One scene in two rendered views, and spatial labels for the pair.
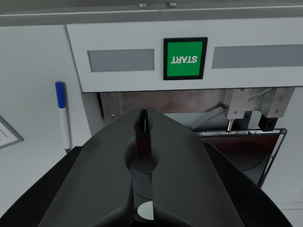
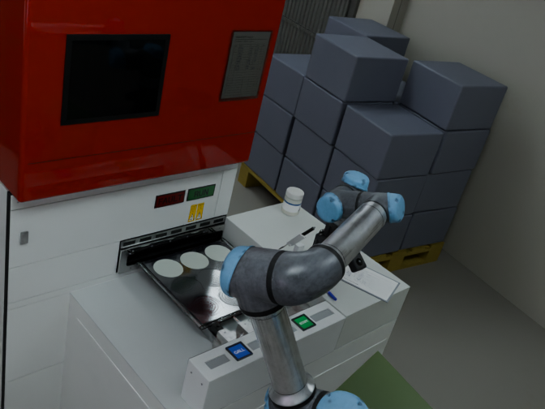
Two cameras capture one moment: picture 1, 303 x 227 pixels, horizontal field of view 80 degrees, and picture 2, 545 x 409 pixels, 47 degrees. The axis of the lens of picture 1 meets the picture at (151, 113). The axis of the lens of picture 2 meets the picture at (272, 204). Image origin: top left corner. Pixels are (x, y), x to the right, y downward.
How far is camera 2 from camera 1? 1.82 m
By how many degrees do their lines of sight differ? 45
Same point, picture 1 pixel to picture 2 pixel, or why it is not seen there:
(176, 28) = (315, 329)
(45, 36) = (349, 312)
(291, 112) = (178, 354)
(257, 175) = (181, 298)
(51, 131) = not seen: hidden behind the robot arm
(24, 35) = (354, 309)
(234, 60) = not seen: hidden behind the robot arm
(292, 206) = (72, 287)
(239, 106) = (247, 327)
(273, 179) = (122, 307)
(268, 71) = not seen: hidden behind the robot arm
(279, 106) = (227, 334)
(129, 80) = (314, 310)
